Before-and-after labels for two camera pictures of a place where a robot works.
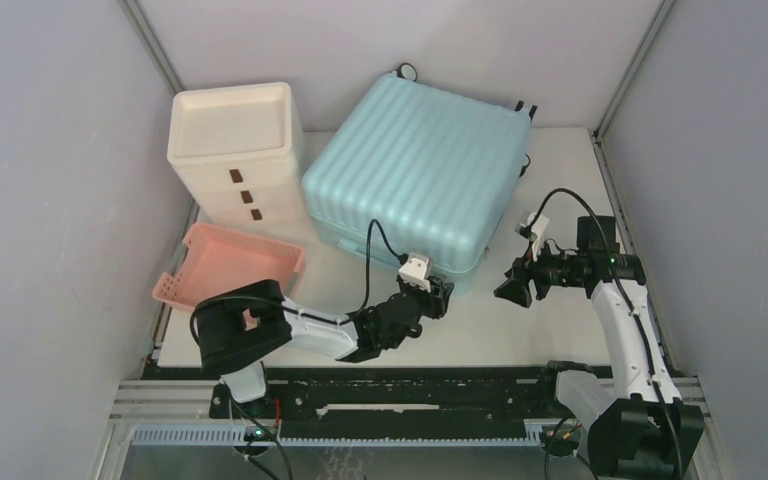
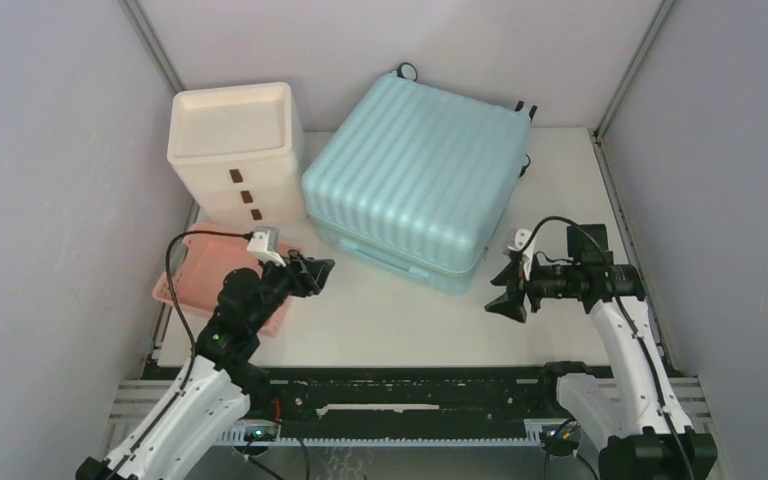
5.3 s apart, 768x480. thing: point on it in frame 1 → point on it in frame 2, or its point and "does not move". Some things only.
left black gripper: (436, 300) → (307, 275)
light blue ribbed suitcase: (427, 169) does not move
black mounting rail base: (385, 399) does not move
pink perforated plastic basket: (216, 261) does not move
